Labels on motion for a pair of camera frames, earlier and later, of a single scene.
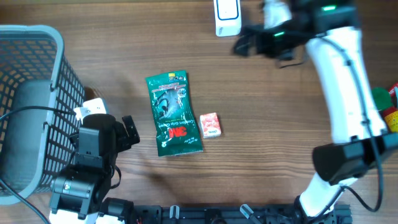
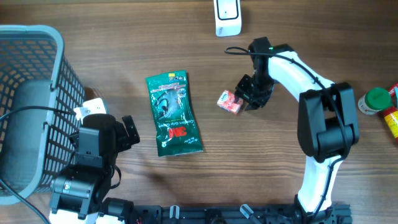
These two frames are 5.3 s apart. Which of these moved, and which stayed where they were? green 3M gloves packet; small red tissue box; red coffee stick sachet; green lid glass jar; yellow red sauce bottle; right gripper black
Moved: right gripper black; small red tissue box
Stayed: yellow red sauce bottle; green 3M gloves packet; red coffee stick sachet; green lid glass jar
